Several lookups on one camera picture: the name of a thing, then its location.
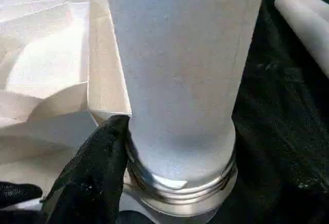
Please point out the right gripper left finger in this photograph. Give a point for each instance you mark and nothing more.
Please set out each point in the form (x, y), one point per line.
(92, 178)

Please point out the white plastic table leg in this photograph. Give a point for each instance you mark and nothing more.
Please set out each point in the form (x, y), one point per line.
(316, 3)
(180, 80)
(300, 26)

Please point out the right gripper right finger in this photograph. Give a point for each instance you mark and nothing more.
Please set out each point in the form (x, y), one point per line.
(288, 193)

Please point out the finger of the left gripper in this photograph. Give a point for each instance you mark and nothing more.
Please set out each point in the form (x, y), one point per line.
(18, 193)

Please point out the white plastic table top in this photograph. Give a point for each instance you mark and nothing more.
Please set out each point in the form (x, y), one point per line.
(51, 70)

